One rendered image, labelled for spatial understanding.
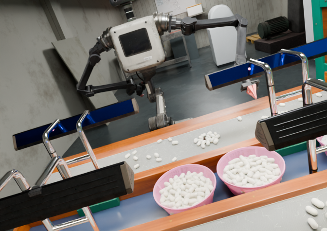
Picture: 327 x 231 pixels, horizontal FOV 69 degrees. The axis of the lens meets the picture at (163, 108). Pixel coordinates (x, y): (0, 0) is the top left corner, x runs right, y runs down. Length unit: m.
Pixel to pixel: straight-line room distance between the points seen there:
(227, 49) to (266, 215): 4.95
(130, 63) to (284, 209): 1.29
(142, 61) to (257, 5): 8.11
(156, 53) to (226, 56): 4.07
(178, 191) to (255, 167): 0.33
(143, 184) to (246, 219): 0.51
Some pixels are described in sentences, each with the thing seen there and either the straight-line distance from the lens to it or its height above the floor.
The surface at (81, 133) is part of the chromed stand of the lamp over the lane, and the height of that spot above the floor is 1.08.
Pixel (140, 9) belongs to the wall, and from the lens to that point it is 9.36.
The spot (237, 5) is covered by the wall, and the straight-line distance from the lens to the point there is 9.42.
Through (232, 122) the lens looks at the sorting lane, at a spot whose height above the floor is 0.74.
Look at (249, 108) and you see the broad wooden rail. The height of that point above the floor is 0.76.
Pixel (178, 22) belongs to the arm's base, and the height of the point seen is 1.36.
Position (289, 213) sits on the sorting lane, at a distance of 0.91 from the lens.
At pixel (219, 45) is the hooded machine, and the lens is 5.59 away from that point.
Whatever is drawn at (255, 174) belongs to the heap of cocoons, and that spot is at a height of 0.74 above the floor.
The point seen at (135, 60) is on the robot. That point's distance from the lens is 1.72.
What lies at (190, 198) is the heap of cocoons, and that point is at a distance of 1.02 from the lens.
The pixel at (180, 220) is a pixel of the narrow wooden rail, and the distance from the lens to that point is 0.91.
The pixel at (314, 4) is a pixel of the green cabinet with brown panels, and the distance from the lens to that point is 1.74.
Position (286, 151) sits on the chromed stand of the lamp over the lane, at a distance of 1.24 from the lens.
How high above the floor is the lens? 1.41
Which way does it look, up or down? 20 degrees down
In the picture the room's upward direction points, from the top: 18 degrees counter-clockwise
